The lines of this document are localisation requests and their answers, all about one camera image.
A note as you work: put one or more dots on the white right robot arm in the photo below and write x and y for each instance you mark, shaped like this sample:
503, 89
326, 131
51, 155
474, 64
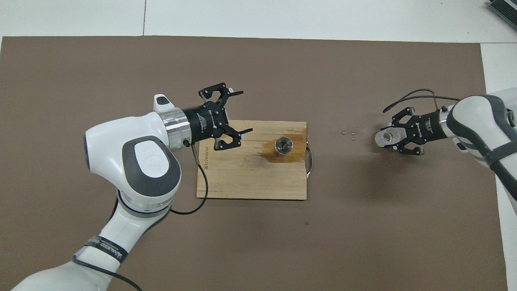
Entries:
480, 125

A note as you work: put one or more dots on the steel double jigger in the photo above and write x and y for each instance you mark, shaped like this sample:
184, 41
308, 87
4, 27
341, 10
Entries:
284, 146

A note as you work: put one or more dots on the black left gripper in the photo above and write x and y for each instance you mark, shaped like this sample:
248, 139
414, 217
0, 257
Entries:
200, 121

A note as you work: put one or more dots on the clear plastic cup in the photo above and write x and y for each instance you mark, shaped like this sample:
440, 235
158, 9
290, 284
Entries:
387, 137

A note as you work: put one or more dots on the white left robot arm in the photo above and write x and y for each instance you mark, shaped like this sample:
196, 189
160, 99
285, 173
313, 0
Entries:
133, 169

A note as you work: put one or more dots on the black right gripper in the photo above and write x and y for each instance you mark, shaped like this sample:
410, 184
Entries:
429, 127

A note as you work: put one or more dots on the brown table mat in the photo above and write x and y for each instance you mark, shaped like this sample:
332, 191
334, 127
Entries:
363, 226

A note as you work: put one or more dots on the grey ribbed device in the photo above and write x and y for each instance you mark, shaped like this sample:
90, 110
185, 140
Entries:
504, 11

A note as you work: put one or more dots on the bamboo cutting board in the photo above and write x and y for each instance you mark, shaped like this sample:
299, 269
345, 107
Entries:
250, 178

